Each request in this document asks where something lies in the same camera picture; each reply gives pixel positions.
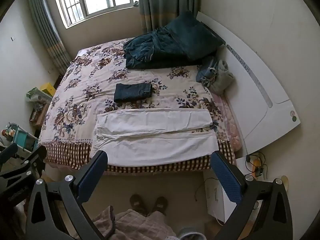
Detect round white bin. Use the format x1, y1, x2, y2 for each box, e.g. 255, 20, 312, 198
179, 227, 208, 240

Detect green plastic bag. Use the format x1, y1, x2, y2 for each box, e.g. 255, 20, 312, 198
26, 87, 53, 105

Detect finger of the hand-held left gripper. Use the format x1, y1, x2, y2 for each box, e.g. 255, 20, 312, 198
19, 145, 48, 178
0, 144, 18, 161

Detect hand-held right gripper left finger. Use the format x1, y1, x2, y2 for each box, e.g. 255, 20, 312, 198
25, 151, 108, 240

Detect brown cardboard box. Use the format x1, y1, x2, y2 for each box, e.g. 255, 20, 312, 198
29, 102, 51, 127

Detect white pants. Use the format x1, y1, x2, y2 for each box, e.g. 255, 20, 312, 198
92, 108, 219, 167

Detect grey-green striped curtain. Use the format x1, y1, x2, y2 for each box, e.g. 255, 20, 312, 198
26, 0, 73, 77
136, 0, 202, 35

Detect white headboard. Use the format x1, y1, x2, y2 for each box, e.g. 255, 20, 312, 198
196, 11, 302, 155

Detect orange power strip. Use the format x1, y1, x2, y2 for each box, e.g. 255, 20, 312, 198
252, 159, 263, 178

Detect dark teal pillow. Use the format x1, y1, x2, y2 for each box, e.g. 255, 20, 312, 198
164, 10, 226, 61

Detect brown slipper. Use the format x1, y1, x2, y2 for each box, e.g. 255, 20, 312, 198
129, 194, 147, 215
149, 196, 168, 216

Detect teal storage rack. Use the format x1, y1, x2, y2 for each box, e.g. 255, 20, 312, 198
0, 122, 40, 156

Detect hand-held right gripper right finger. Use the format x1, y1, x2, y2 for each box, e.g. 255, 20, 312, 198
211, 151, 293, 240

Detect folded dark jeans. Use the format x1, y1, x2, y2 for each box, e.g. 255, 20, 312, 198
114, 82, 153, 103

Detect pink mattress sheet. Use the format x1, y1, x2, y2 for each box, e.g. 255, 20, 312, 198
212, 94, 245, 153

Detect thin black cable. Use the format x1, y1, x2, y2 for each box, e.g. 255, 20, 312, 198
194, 177, 218, 202

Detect white nightstand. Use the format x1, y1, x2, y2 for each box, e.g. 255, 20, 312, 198
204, 155, 270, 225

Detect person's pink checked trousers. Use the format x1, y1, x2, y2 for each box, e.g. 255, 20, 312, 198
91, 205, 178, 240

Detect yellow box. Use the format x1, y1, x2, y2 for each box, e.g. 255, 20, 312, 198
40, 82, 57, 97

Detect floral bed blanket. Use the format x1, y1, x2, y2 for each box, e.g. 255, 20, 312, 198
37, 37, 237, 175

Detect dark teal duvet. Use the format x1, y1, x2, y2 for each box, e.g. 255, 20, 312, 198
123, 27, 203, 70

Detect blue jeans pile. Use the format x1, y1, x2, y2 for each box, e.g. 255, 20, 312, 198
196, 56, 218, 87

